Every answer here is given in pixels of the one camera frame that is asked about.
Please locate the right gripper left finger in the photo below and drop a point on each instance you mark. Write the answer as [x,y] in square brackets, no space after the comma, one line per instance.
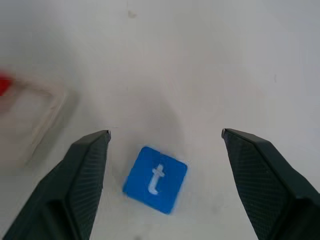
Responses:
[62,195]

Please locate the light wooden letter tray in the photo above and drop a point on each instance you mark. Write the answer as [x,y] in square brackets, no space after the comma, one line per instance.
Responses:
[47,117]

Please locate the blue letter tile t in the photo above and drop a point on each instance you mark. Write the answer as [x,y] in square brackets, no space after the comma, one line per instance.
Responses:
[155,180]

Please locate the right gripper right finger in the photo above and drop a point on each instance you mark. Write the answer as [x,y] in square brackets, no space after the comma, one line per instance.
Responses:
[272,190]

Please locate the red letter tile o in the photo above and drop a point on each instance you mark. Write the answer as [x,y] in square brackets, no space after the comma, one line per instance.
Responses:
[4,85]

